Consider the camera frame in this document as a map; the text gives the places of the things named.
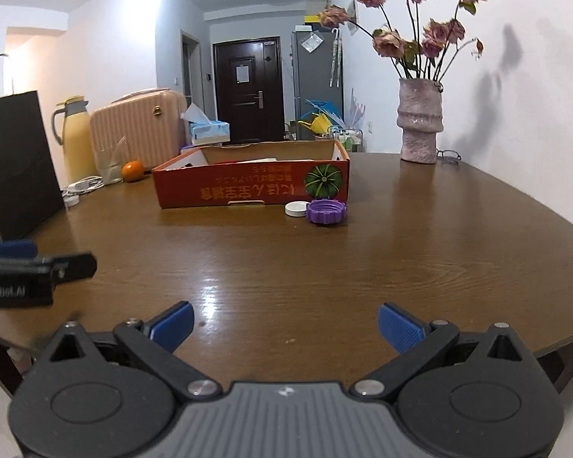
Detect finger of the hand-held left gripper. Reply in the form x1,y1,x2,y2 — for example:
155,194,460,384
52,253,97,284
0,241,38,261

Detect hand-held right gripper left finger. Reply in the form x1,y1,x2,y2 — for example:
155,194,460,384
48,300,223,402

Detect pink ribbed suitcase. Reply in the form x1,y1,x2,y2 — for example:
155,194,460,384
90,88,188,173

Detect folded umbrella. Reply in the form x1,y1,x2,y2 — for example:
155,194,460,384
329,29,342,89

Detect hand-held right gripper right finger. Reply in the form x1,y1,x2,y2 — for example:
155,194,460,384
353,302,536,399

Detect grey refrigerator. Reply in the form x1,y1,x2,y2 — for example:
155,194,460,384
290,29,343,141

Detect orange fruit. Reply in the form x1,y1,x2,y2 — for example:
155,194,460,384
121,161,145,183

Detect dried pink roses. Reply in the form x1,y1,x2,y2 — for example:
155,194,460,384
317,0,488,82

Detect yellow watering can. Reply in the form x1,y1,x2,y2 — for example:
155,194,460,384
298,113,335,137

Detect yellow thermos jug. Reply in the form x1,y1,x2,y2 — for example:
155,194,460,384
52,96,99,187

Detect black paper bag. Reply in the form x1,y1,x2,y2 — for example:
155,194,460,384
0,55,66,244

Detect printed cardboard box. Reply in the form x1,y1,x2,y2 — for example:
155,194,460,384
153,140,351,209

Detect purple ridged bottle cap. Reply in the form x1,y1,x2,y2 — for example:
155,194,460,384
307,199,348,225

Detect pink textured vase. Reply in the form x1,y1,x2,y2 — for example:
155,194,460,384
396,79,445,164

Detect white charger cable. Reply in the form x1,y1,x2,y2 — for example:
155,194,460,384
61,176,105,207

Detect blue tissue pack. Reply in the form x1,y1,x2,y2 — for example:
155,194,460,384
180,103,231,146

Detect metal trolley rack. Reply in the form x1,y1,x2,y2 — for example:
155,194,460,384
332,126,364,153

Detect dark brown door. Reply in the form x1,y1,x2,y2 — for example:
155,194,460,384
212,37,286,144

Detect clear glass cup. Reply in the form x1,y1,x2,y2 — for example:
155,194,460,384
94,137,126,185

